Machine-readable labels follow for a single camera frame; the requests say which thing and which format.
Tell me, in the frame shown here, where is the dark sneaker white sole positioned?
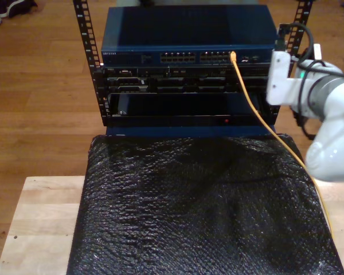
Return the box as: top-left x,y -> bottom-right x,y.
0,0 -> 38,18

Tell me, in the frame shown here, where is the black perforated rack post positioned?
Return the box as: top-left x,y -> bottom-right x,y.
283,0 -> 315,78
72,0 -> 111,127

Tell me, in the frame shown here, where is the black rack server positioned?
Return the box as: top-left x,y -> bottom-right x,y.
103,66 -> 272,94

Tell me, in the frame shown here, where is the blue network switch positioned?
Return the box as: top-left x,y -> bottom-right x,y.
101,5 -> 279,68

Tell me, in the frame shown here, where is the black bubble wrap mat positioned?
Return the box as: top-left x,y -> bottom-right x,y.
66,133 -> 344,275

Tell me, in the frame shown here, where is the yellow network cable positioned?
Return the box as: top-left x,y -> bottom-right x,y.
230,50 -> 335,238

